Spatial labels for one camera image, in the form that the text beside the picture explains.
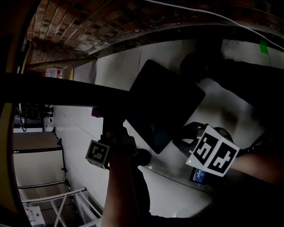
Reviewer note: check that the brown folding board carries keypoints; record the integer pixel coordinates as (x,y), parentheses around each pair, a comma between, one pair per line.
(33,140)

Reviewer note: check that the white metal rack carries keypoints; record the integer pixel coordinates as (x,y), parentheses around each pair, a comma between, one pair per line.
(55,195)

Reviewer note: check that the white paper sheet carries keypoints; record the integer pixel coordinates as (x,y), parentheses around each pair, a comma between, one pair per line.
(34,215)

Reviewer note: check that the person's right black shoe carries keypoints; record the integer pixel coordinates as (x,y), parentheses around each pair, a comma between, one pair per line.
(195,64)

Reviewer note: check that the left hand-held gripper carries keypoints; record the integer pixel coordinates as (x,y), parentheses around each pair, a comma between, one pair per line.
(97,154)

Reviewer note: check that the wrapped water bottle pack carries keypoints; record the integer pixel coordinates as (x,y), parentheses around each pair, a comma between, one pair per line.
(54,72)

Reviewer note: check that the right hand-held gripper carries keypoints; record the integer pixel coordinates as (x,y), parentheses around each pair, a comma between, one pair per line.
(213,150)

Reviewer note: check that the person's right forearm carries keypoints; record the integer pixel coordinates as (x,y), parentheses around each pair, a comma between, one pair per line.
(259,167)

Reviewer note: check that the small black screen device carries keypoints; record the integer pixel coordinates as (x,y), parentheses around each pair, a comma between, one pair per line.
(197,176)

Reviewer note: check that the purple cloth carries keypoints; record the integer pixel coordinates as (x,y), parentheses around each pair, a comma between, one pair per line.
(96,112)

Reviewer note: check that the person's black shoe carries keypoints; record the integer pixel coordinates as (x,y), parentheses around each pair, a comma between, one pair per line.
(144,156)
(195,64)

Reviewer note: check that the person's left forearm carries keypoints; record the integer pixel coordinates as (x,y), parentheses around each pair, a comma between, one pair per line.
(122,190)

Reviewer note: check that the person's left black shoe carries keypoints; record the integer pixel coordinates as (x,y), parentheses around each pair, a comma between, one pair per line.
(144,156)

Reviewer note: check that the person's left hand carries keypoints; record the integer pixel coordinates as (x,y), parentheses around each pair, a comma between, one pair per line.
(124,145)

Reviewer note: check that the green tape piece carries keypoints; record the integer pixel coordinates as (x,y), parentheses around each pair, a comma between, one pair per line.
(264,47)

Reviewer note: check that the black table base and pole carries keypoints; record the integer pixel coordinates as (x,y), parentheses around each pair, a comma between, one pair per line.
(55,91)

